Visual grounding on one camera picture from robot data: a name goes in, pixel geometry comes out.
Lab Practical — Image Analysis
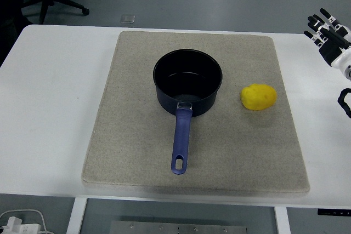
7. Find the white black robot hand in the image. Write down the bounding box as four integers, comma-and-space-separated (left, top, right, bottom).
303, 8, 351, 79

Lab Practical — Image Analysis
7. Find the black table control panel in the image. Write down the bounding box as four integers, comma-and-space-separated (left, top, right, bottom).
317, 208, 351, 216

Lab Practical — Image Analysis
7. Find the white table leg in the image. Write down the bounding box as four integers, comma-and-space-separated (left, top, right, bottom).
274, 206, 291, 234
66, 197, 88, 234

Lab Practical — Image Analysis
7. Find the beige fabric mat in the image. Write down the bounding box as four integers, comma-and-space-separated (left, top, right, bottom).
81, 30, 310, 198

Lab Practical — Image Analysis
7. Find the white power adapter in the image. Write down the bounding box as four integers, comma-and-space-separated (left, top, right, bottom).
0, 216, 42, 234

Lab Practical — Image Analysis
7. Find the blue pot with handle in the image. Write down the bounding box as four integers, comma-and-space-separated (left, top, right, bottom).
152, 49, 223, 176

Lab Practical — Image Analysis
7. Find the white cable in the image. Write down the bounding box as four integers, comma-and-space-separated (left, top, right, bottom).
0, 209, 55, 234

